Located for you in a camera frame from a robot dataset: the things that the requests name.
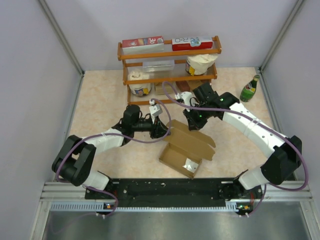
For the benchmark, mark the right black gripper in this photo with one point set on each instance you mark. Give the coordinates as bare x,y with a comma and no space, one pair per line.
193,124

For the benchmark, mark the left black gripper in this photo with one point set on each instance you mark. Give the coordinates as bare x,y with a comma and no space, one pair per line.
159,129

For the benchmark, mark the brown cardboard box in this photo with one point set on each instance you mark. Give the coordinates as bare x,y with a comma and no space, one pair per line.
182,144

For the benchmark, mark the small plastic bag packet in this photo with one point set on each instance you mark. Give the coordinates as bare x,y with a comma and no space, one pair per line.
190,165

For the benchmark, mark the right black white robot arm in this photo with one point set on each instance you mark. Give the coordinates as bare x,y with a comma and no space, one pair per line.
282,153

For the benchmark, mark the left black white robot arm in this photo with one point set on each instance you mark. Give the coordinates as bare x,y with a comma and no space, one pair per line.
75,159

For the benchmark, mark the red white wrap box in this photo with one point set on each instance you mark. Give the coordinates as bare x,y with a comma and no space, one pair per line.
191,43

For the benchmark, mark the red white foil box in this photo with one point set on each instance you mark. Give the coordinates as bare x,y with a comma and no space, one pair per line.
143,45

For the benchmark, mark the red-brown scouring pad pack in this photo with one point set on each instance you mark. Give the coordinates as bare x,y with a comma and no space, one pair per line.
189,86

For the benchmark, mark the beige sponge pack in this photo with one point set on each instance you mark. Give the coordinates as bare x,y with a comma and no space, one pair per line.
159,90

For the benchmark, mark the lower toilet paper roll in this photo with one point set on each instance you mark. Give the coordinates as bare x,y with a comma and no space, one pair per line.
139,89

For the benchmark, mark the toilet paper roll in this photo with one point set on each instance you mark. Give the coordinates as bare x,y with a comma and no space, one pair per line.
139,89
197,65

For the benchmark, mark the orange wooden shelf rack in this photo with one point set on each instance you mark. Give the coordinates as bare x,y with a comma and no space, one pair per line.
131,62

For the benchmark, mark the upper toilet paper roll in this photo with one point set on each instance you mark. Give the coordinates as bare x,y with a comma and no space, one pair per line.
197,65

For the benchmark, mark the green glass bottle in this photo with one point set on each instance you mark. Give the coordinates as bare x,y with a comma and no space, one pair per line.
249,89

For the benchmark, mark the clear plastic container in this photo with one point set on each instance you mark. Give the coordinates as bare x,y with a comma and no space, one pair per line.
158,66

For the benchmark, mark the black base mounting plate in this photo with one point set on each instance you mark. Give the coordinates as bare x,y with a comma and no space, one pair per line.
174,192

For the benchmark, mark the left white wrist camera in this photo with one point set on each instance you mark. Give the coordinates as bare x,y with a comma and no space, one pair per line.
155,110

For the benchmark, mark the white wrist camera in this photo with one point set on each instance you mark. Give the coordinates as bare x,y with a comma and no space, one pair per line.
155,110
186,98

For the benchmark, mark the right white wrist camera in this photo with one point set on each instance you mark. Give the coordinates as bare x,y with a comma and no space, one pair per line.
186,98

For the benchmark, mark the grey slotted cable duct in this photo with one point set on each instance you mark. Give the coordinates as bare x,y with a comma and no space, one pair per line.
105,206

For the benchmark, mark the aluminium frame rail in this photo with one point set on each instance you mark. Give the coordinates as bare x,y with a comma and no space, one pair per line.
66,192

